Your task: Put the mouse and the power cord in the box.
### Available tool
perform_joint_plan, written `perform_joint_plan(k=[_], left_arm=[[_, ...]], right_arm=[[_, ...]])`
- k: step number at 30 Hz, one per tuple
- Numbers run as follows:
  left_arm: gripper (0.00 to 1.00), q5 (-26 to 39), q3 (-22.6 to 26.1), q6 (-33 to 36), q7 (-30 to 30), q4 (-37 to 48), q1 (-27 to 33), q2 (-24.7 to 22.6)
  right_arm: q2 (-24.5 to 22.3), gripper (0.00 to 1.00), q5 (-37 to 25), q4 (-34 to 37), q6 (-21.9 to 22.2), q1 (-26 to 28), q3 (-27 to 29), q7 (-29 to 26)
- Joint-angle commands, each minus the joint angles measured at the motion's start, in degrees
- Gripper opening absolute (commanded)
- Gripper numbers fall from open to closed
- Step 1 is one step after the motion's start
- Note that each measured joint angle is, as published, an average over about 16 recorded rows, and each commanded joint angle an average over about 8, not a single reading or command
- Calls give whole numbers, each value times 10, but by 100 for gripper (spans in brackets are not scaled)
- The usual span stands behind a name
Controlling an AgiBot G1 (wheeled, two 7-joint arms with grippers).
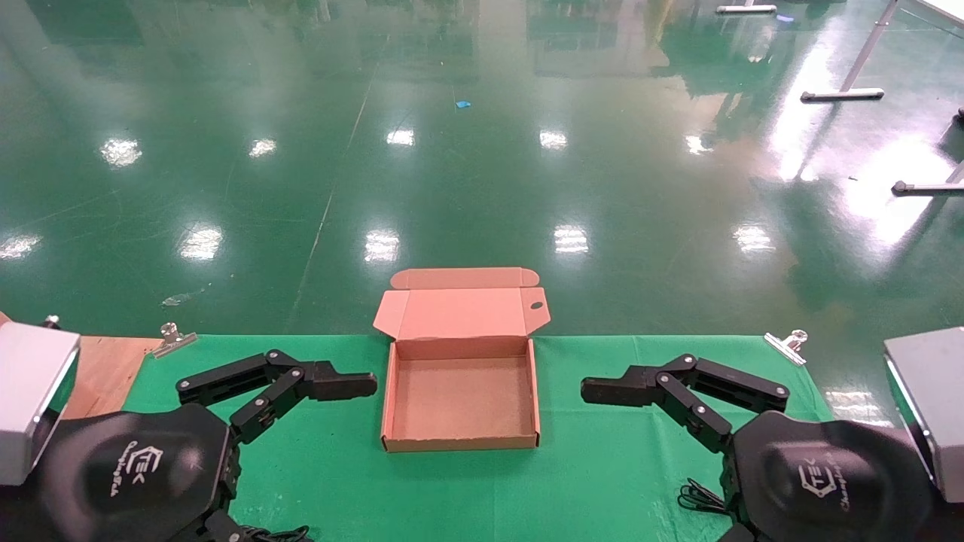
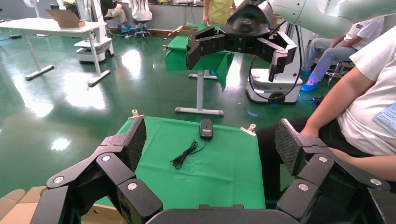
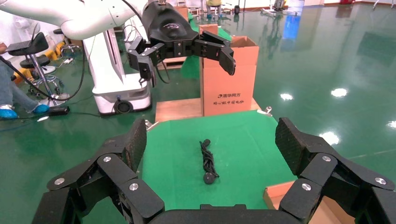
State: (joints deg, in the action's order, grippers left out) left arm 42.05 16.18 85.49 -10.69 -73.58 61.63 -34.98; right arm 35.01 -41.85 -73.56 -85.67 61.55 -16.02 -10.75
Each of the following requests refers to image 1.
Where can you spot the white table top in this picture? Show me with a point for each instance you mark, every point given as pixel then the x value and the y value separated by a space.
pixel 950 9

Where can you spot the white table foot bar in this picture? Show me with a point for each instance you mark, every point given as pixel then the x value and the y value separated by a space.
pixel 745 8

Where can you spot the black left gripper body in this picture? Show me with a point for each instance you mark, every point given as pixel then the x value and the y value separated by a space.
pixel 135 474

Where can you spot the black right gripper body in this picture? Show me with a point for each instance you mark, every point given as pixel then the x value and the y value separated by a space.
pixel 828 482

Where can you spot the open brown cardboard box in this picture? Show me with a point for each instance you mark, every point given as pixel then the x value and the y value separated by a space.
pixel 459 399

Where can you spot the white table leg with foot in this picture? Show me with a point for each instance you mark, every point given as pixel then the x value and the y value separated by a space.
pixel 843 95

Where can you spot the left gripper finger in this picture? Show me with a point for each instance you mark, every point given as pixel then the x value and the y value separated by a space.
pixel 263 406
pixel 226 376

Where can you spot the clear plastic scrap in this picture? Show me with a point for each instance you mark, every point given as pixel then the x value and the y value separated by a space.
pixel 173 300

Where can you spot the grey table foot bar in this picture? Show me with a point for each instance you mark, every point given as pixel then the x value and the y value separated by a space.
pixel 926 187

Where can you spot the silver metal binder clip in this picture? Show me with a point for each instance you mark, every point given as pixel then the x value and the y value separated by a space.
pixel 785 348
pixel 172 342

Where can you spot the green table cloth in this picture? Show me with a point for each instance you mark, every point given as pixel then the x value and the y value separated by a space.
pixel 602 467

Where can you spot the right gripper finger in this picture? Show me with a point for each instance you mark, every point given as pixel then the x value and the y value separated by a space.
pixel 697 414
pixel 738 384

